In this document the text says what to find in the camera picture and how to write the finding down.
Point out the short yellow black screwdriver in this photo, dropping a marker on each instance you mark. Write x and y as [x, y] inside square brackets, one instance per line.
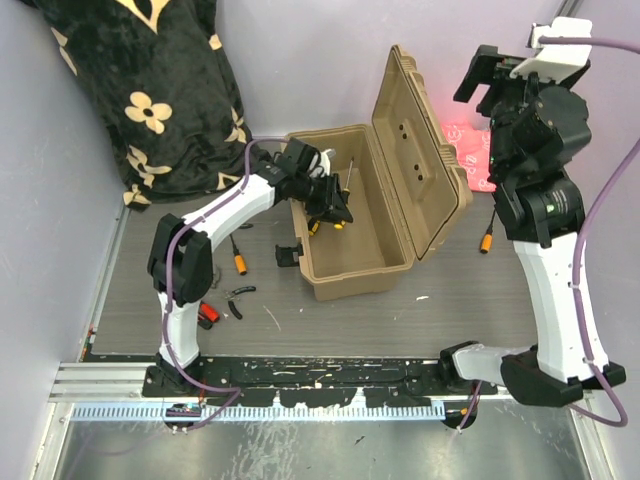
[346, 193]

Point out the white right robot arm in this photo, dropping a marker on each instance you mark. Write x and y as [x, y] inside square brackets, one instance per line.
[537, 125]

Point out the small black pliers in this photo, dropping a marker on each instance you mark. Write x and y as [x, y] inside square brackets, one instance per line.
[233, 296]

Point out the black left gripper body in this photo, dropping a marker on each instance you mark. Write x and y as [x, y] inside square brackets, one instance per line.
[326, 194]

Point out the pink printed cloth bag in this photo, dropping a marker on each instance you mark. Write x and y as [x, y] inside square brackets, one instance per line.
[472, 153]

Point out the small steel claw hammer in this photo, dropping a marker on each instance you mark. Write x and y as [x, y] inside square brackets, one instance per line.
[216, 277]

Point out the orange handle screwdriver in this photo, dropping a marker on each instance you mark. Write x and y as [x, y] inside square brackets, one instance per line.
[239, 260]
[487, 240]

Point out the tan plastic tool case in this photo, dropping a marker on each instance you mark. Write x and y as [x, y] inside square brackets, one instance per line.
[407, 191]

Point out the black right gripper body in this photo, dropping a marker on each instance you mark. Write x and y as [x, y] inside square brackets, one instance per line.
[506, 91]

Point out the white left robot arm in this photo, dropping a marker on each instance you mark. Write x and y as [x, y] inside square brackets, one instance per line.
[181, 259]

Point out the orange handle screwdriver right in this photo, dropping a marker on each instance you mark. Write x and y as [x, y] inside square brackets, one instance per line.
[487, 240]

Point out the white slotted cable duct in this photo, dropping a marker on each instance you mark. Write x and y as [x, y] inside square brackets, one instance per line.
[166, 411]

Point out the red utility knife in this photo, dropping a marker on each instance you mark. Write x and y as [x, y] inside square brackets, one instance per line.
[205, 323]

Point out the black floral plush blanket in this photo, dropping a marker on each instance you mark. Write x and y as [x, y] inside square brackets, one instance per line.
[157, 74]

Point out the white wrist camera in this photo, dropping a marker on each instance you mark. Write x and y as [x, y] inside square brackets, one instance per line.
[320, 165]
[556, 62]

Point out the red black screwdriver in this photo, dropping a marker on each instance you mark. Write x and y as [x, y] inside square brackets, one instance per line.
[207, 312]

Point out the long yellow black screwdriver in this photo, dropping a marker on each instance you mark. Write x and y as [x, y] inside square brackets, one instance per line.
[313, 226]

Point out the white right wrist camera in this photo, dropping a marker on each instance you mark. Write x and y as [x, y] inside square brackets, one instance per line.
[556, 62]

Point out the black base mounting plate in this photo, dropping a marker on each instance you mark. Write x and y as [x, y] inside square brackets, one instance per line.
[312, 382]

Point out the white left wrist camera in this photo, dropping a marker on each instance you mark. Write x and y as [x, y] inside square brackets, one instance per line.
[320, 165]

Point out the orange handle screwdriver left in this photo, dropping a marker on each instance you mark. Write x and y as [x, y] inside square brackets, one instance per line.
[239, 260]

